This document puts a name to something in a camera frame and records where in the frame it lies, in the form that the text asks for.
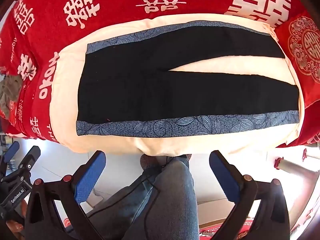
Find red cushion with gold medallion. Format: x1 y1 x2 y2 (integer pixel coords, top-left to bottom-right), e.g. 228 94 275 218
274 10 320 145

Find red printed blanket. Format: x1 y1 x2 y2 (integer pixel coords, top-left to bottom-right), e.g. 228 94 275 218
0 0 320 147

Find red floor mat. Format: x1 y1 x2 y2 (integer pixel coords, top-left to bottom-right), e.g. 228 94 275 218
200 217 253 240

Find cream quilt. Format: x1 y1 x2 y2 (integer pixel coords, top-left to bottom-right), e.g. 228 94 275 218
49 14 305 155

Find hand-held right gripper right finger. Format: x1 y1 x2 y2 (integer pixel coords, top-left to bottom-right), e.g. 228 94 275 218
209 150 292 240

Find brown shoe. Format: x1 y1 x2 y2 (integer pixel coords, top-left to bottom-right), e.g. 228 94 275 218
140 154 164 173

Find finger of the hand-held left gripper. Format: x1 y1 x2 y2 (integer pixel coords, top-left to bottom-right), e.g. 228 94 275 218
3 141 20 167
16 146 41 179

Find person's leg in jeans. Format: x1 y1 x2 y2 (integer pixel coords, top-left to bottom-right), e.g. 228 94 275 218
87 155 200 240

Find grey-brown crumpled cloth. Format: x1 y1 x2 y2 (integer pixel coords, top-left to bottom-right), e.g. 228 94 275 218
0 74 23 117

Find white roll with red end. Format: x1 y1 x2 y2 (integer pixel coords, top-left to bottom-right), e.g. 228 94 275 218
274 156 320 180

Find black pants with blue trim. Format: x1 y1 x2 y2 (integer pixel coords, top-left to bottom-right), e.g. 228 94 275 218
76 20 300 136

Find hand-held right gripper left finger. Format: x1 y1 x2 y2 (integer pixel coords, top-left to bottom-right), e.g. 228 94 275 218
25 151 107 240

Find person's left hand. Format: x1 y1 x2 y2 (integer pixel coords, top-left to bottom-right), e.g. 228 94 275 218
5 200 27 234

